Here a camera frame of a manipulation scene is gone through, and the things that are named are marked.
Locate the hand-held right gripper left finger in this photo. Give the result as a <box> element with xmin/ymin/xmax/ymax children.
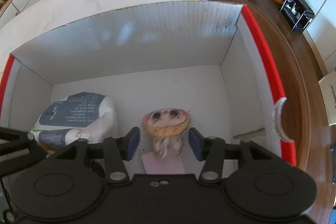
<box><xmin>56</xmin><ymin>127</ymin><xmax>141</xmax><ymax>185</ymax></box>

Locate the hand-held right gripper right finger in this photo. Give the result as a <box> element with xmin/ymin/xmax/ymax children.
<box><xmin>189</xmin><ymin>127</ymin><xmax>273</xmax><ymax>185</ymax></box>

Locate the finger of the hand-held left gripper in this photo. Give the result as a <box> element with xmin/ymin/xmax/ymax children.
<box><xmin>0</xmin><ymin>127</ymin><xmax>47</xmax><ymax>177</ymax></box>

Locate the yellow-haired doll toy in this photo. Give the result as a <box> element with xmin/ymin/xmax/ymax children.
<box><xmin>142</xmin><ymin>107</ymin><xmax>192</xmax><ymax>158</ymax></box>

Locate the pink sticky note pad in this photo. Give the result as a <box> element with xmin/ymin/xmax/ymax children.
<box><xmin>141</xmin><ymin>152</ymin><xmax>186</xmax><ymax>175</ymax></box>

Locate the blue white tissue packet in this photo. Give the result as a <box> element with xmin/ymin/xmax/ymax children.
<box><xmin>27</xmin><ymin>92</ymin><xmax>118</xmax><ymax>154</ymax></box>

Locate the red cardboard box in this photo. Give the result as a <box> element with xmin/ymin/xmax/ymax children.
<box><xmin>0</xmin><ymin>0</ymin><xmax>298</xmax><ymax>188</ymax></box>

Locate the small orange fruit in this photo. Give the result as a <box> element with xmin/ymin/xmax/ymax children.
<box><xmin>39</xmin><ymin>144</ymin><xmax>57</xmax><ymax>155</ymax></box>

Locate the white paper bag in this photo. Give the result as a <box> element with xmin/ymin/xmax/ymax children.
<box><xmin>318</xmin><ymin>71</ymin><xmax>336</xmax><ymax>127</ymax></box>

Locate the white wooden sideboard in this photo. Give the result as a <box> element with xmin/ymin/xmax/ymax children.
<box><xmin>0</xmin><ymin>0</ymin><xmax>44</xmax><ymax>28</ymax></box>

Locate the black shoe rack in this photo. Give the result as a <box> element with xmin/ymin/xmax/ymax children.
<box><xmin>279</xmin><ymin>0</ymin><xmax>315</xmax><ymax>34</ymax></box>

